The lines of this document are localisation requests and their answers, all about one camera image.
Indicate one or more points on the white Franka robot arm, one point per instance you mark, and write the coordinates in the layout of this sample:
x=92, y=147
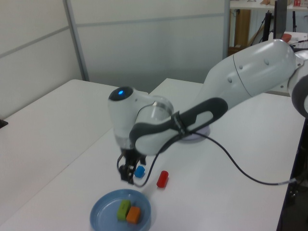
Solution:
x=260, y=69

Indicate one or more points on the red round object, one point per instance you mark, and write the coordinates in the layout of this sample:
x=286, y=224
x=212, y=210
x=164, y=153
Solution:
x=286, y=38

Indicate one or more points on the blue plate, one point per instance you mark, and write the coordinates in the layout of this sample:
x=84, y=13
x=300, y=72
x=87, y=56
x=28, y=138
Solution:
x=108, y=216

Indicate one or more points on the green block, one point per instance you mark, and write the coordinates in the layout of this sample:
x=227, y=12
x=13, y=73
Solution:
x=122, y=209

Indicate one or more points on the orange block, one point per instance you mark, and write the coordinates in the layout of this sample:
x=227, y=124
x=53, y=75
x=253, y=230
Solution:
x=133, y=215

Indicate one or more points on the brown wooden panel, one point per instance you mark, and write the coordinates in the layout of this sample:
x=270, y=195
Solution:
x=241, y=29

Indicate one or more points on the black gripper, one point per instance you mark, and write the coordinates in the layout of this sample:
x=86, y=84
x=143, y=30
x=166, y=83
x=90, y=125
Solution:
x=131, y=156

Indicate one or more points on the cardboard box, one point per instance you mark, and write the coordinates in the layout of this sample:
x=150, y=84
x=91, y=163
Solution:
x=233, y=51

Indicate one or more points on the blue block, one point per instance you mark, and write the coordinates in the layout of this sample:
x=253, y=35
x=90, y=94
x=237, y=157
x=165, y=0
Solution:
x=140, y=172

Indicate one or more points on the purple plate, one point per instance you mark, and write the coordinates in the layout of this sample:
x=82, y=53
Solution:
x=197, y=138

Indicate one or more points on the black monitor with stand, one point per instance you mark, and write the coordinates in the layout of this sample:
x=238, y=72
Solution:
x=280, y=19

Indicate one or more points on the red cylinder block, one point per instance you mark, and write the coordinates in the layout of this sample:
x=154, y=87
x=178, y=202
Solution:
x=162, y=179

